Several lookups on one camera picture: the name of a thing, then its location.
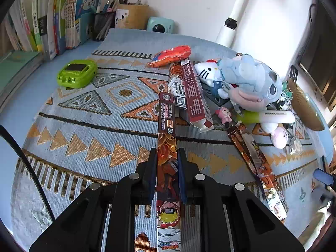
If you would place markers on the long dark red box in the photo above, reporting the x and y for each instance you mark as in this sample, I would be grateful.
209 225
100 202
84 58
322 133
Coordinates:
195 97

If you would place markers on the small pink bunny figure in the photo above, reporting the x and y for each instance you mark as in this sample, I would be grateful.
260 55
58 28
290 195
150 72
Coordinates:
224 114

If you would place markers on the stack of green notebooks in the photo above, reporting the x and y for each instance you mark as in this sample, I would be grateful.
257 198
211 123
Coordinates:
15 65

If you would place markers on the mint green instant camera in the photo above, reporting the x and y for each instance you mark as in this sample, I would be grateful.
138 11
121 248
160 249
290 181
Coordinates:
160 26

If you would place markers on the giant yellow-green highlighter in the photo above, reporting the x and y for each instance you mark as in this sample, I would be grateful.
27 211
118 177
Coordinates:
270 116

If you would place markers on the blue alien plush toy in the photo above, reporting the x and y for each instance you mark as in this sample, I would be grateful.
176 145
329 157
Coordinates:
249 71

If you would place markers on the black metal bracket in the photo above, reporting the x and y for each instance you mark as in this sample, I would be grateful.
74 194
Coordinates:
294 73

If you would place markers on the cardboard pen box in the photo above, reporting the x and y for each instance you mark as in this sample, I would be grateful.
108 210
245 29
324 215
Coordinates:
135 17

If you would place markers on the blue desktop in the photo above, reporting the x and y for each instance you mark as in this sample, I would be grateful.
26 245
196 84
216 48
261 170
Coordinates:
15 110

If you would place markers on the black mesh pen holder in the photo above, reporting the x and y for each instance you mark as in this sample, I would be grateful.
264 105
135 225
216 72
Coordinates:
103 26

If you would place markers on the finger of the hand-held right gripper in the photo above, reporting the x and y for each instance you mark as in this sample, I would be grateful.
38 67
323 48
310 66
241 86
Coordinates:
319 174

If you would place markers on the orange snack packet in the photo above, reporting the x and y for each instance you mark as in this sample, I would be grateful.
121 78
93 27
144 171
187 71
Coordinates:
170 55

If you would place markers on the woven bamboo basket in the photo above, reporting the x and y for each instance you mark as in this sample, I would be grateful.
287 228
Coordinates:
304 105

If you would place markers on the green toy game console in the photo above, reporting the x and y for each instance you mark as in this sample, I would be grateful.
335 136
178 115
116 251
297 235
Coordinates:
77 73

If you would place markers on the black monitor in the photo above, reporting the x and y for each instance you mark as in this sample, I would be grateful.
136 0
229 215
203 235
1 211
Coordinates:
317 47

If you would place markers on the long white orange box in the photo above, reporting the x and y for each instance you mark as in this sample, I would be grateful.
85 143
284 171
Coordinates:
177 89

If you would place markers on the white cat plush toy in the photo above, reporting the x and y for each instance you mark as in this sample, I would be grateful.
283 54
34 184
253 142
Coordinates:
206 71

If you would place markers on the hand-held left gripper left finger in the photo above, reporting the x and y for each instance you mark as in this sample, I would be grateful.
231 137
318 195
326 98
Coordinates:
152 174

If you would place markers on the blue patterned woven mat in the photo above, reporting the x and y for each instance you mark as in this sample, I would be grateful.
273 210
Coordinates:
86 126

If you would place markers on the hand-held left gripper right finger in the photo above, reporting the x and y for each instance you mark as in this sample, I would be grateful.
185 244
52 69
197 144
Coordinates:
181 174

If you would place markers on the white lamp pole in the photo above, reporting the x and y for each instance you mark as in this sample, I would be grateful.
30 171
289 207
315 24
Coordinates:
228 31

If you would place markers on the long orange cartoon card box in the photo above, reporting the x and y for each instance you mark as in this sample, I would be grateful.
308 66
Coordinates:
168 141
252 152

